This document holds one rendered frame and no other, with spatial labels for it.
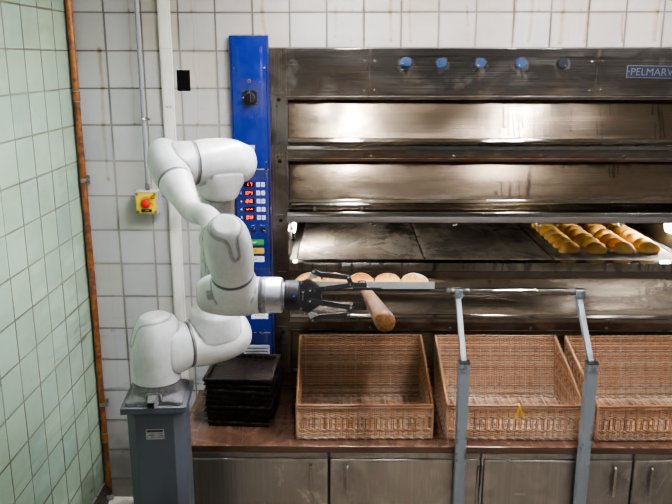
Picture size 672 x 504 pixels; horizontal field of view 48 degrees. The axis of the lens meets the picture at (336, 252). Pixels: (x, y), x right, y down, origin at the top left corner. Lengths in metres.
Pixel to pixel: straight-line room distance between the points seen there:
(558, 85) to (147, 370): 2.03
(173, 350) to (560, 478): 1.65
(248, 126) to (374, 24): 0.67
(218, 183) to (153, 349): 0.56
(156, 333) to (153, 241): 1.08
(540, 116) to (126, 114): 1.76
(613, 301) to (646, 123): 0.79
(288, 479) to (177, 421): 0.79
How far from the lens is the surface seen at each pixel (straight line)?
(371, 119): 3.28
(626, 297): 3.66
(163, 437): 2.55
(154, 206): 3.35
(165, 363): 2.47
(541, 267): 3.50
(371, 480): 3.18
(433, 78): 3.30
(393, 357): 3.47
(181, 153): 2.23
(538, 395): 3.59
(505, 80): 3.35
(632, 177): 3.54
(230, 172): 2.28
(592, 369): 3.04
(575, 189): 3.45
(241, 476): 3.20
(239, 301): 1.82
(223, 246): 1.70
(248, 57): 3.26
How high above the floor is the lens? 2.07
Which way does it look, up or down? 14 degrees down
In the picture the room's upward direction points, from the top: straight up
